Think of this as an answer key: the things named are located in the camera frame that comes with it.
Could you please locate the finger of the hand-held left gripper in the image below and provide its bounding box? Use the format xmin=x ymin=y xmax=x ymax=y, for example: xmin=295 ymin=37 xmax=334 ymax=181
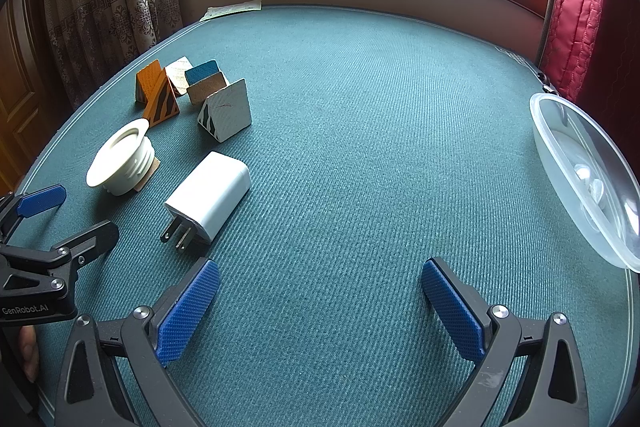
xmin=0 ymin=220 xmax=120 ymax=295
xmin=0 ymin=184 xmax=67 ymax=248

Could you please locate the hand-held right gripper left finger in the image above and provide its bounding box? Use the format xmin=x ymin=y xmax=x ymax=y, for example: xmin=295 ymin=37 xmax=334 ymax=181
xmin=52 ymin=257 xmax=221 ymax=427

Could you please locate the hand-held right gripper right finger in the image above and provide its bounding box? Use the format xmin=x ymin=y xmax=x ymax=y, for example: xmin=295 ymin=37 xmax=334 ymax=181
xmin=421 ymin=256 xmax=591 ymax=427

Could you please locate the white round plastic cap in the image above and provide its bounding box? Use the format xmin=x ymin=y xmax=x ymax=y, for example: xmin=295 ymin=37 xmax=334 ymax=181
xmin=86 ymin=118 xmax=156 ymax=196

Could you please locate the white charger plug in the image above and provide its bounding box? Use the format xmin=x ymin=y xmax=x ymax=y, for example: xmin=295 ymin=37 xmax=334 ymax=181
xmin=160 ymin=151 xmax=252 ymax=254

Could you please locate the orange striped wooden block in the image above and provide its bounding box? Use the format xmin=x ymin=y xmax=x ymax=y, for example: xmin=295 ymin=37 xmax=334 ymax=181
xmin=142 ymin=68 xmax=181 ymax=126
xmin=135 ymin=60 xmax=168 ymax=106

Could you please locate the natural wooden block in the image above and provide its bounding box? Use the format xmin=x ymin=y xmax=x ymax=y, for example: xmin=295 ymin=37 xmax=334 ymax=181
xmin=186 ymin=73 xmax=232 ymax=106

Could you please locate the white striped wooden block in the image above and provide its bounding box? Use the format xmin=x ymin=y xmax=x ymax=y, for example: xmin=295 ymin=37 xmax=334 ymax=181
xmin=196 ymin=78 xmax=252 ymax=142

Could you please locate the pale faced wooden block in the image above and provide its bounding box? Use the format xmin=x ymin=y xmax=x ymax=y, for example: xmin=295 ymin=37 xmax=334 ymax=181
xmin=165 ymin=56 xmax=193 ymax=96

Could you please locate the clear plastic bowl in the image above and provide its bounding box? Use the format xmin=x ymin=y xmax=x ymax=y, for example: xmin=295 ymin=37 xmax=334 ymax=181
xmin=529 ymin=92 xmax=640 ymax=274

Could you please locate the person's left hand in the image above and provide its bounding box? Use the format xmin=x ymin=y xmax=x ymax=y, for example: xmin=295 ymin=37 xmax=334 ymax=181
xmin=17 ymin=326 xmax=41 ymax=384

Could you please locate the brown card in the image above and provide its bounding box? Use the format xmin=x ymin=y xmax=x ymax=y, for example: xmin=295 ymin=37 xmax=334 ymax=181
xmin=132 ymin=157 xmax=161 ymax=194

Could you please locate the wooden door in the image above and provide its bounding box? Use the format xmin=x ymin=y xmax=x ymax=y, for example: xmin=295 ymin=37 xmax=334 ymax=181
xmin=0 ymin=0 xmax=71 ymax=188

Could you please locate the green table cover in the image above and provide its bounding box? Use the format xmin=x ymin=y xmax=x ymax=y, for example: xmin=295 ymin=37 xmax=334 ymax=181
xmin=10 ymin=4 xmax=631 ymax=427

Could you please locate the paper slip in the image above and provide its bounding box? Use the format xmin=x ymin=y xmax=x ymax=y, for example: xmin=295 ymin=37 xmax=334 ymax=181
xmin=200 ymin=0 xmax=263 ymax=22

